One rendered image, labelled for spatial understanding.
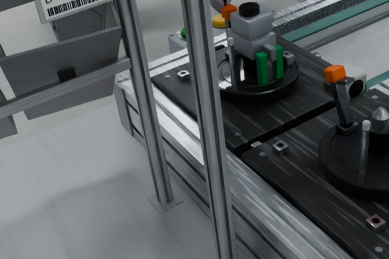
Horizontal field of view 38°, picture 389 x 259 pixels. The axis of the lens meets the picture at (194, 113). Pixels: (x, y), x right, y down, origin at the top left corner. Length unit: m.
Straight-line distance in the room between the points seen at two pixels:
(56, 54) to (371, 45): 0.64
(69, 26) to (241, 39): 0.55
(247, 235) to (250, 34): 0.28
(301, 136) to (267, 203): 0.12
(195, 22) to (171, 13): 0.90
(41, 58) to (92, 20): 0.68
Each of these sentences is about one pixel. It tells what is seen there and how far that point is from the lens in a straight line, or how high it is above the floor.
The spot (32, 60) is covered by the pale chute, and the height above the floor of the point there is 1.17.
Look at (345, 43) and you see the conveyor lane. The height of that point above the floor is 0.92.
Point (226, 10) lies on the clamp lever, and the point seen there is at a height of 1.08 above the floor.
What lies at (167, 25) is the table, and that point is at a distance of 1.35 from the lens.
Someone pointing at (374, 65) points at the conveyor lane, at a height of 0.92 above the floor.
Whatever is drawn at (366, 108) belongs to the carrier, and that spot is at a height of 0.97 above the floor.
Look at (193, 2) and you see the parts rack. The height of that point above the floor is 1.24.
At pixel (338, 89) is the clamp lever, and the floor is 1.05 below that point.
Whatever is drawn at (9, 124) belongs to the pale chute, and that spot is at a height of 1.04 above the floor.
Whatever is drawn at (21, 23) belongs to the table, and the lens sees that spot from 1.52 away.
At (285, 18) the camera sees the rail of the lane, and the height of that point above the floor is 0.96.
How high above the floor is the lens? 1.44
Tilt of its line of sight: 35 degrees down
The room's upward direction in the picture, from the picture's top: 8 degrees counter-clockwise
